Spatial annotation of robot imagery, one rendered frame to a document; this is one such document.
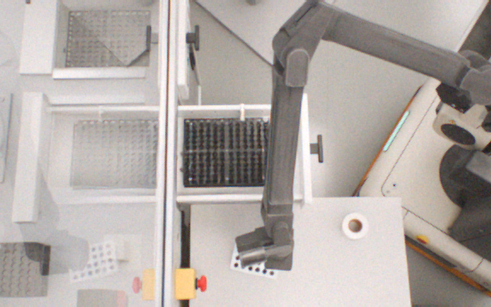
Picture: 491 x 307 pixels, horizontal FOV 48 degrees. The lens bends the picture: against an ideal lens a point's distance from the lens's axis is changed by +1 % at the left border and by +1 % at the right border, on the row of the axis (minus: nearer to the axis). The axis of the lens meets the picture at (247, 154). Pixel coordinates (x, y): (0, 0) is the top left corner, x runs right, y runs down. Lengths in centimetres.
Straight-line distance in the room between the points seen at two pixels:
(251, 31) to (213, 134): 115
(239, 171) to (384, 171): 80
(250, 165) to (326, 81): 114
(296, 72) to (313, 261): 68
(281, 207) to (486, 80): 46
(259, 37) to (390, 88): 62
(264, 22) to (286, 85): 153
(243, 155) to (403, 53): 53
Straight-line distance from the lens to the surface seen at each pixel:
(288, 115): 105
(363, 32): 104
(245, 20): 254
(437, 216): 213
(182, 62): 148
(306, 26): 98
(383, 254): 156
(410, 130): 218
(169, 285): 129
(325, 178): 235
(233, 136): 143
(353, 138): 241
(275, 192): 114
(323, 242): 153
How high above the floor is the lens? 227
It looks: 75 degrees down
